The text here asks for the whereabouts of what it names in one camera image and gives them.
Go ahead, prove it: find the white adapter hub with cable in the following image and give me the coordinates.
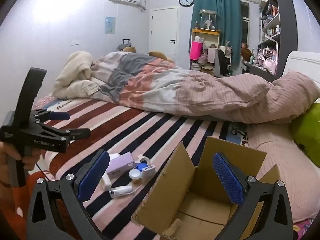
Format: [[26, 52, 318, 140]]
[[109, 180, 141, 198]]

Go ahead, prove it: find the cream blanket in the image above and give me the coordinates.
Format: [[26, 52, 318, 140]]
[[54, 51, 110, 99]]

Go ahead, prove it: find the floral bed sheet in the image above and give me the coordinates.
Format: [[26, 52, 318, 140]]
[[291, 217, 319, 240]]

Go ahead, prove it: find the white bed headboard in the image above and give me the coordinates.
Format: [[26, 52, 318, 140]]
[[282, 51, 320, 80]]

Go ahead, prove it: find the black bookshelf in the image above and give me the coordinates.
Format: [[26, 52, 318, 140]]
[[257, 0, 298, 82]]

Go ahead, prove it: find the white door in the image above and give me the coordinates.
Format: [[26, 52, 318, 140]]
[[151, 7, 178, 60]]

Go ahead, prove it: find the pink bottle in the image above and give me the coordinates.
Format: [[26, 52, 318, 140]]
[[189, 41, 204, 60]]

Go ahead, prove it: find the yellow shelf unit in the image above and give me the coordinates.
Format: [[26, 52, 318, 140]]
[[190, 28, 222, 70]]

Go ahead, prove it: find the person's left hand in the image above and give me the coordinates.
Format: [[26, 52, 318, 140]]
[[0, 142, 42, 180]]

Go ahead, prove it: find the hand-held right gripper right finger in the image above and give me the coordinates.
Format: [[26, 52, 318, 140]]
[[212, 152, 294, 240]]

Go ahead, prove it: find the thin black cable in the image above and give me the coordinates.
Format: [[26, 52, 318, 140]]
[[35, 162, 52, 182]]

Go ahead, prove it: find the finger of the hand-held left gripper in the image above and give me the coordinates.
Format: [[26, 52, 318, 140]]
[[32, 108, 71, 122], [37, 121, 92, 143]]

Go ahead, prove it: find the blue white contact lens case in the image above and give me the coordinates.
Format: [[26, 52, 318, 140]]
[[129, 163, 148, 180]]

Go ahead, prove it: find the white USB charger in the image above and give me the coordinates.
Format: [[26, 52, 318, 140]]
[[142, 165, 156, 179]]

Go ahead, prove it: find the glass display case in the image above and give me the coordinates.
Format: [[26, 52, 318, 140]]
[[199, 9, 217, 30]]

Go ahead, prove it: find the black chair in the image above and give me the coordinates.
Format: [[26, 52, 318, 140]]
[[214, 49, 232, 77]]

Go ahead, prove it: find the dark suitcase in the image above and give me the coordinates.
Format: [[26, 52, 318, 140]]
[[116, 39, 133, 52]]

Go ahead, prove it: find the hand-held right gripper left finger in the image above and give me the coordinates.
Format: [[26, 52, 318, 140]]
[[26, 149, 110, 240]]

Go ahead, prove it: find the reddish brown plush toy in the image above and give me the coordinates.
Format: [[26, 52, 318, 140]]
[[241, 43, 252, 62]]

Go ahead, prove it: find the green pillow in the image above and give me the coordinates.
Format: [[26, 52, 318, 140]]
[[290, 102, 320, 168]]

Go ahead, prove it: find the light blue wall poster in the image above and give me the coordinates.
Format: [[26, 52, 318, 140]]
[[105, 17, 116, 34]]

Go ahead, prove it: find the window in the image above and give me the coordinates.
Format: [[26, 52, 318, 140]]
[[240, 2, 250, 45]]

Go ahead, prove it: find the pink pillow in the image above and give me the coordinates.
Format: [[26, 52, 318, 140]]
[[247, 124, 320, 224]]

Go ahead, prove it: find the brown cardboard box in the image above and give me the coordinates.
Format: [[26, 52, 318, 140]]
[[131, 135, 280, 240]]

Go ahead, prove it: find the purple rectangular box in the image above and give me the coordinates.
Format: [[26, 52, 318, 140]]
[[106, 151, 140, 175]]

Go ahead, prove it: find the striped fleece blanket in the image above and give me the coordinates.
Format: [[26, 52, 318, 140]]
[[32, 97, 248, 240]]

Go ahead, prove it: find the teal curtain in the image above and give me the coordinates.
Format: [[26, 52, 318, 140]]
[[191, 0, 242, 64]]

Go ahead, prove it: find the pale pink bag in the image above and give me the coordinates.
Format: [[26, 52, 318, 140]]
[[262, 57, 277, 70]]

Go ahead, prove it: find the pink grey patchwork duvet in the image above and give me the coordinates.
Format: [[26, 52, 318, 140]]
[[91, 51, 320, 130]]

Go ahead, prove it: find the clear tape roll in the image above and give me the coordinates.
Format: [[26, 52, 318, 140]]
[[135, 154, 151, 164]]

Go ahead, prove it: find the brown cardboard stack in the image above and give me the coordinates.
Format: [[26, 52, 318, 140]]
[[191, 61, 215, 75]]

